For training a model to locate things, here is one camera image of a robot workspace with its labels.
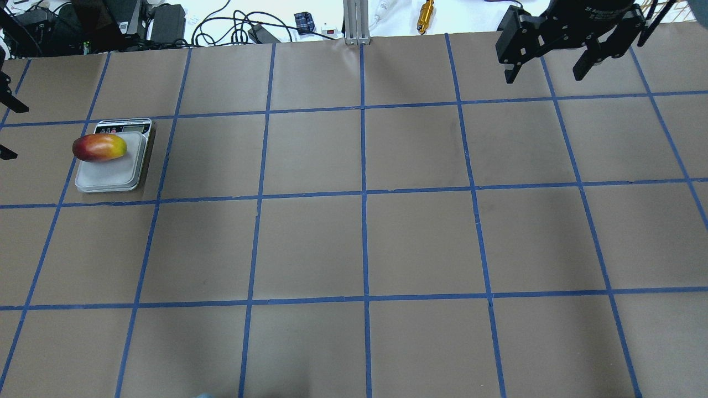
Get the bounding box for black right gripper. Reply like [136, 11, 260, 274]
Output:
[495, 1, 648, 84]

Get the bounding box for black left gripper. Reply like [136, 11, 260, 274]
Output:
[0, 47, 29, 160]

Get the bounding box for red yellow mango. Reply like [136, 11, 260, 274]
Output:
[71, 133, 127, 162]

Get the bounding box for black electronics box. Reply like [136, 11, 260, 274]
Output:
[2, 1, 150, 58]

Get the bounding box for silver digital kitchen scale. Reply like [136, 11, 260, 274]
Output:
[74, 118, 154, 192]

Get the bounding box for gold cylindrical connector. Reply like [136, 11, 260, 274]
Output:
[415, 0, 434, 35]

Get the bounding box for black power adapter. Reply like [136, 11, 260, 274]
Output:
[149, 3, 186, 44]

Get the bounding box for small blue black box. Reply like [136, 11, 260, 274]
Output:
[294, 11, 315, 35]

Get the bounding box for aluminium profile post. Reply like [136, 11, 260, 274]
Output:
[343, 0, 370, 45]

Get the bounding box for black coiled cables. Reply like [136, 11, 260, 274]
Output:
[191, 0, 294, 46]

